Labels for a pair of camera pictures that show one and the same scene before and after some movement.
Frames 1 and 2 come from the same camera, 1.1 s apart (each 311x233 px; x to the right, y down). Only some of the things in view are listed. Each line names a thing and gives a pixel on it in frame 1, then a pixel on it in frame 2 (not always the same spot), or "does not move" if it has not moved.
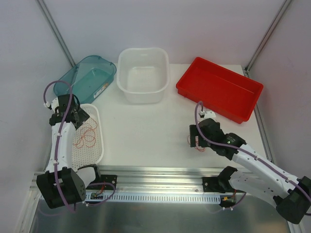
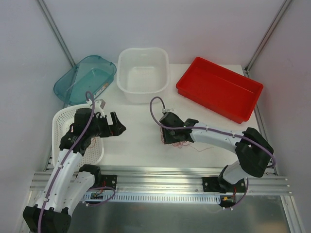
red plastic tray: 222,91 does not move
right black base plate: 215,184 does not move
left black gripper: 79,117 → 111,127
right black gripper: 194,135 → 170,134
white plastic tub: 143,74 does not move
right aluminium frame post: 266,38 does not move
